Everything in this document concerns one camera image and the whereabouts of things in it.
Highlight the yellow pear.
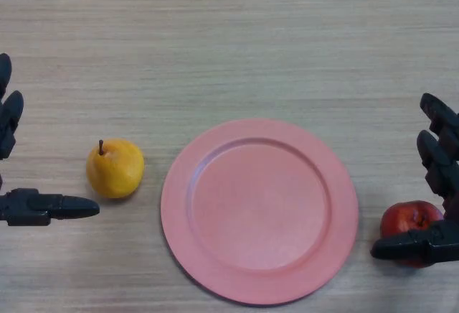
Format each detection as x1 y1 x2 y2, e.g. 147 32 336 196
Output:
85 139 146 200

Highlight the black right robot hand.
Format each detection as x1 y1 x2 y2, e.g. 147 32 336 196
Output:
370 93 459 266

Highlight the pink round plate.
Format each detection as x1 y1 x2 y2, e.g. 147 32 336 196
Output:
160 118 360 306

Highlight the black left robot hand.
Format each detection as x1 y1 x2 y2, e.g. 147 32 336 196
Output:
0 53 100 227

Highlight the red apple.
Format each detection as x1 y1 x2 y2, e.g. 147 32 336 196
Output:
379 200 445 269

